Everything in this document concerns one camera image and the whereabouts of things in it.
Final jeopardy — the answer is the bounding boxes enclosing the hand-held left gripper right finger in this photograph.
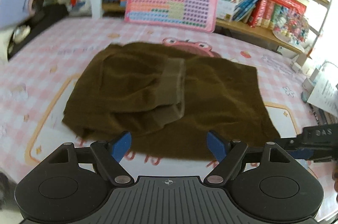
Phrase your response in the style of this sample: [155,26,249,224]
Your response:
[203,130,299,186]

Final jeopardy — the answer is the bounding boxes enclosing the white cardboard box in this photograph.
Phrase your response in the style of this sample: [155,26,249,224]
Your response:
[290,54,308,73]

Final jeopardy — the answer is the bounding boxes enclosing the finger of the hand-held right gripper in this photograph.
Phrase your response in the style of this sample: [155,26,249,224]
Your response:
[275,138,316,160]

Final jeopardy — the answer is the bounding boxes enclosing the printed paper sheet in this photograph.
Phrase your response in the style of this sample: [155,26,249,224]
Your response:
[306,69,338,117]

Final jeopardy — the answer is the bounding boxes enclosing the pink learning tablet toy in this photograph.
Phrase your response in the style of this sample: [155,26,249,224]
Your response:
[124,0,219,34]

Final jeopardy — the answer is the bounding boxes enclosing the small white printed box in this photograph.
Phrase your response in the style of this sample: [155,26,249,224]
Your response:
[217,0,237,22]

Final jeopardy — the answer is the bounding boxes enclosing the black bag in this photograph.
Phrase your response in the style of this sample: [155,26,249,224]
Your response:
[7,4,69,61]

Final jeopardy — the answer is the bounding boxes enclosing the pink cartoon desk mat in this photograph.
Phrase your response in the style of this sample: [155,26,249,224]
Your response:
[0,17,338,222]

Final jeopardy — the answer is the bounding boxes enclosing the thick red book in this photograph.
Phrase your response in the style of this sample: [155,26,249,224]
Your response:
[268,0,308,13]

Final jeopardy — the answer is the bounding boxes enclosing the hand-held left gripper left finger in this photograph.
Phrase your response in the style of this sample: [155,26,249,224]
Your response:
[40,131,132,186]

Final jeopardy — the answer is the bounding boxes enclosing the lavender paper folder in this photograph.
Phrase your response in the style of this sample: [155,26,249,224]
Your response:
[0,0,37,29]

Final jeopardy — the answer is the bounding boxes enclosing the brown sweater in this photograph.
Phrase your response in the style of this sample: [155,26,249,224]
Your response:
[61,41,282,162]

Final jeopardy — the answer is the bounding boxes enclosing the stack of notebooks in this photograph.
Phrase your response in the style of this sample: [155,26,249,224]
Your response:
[309,103,338,127]

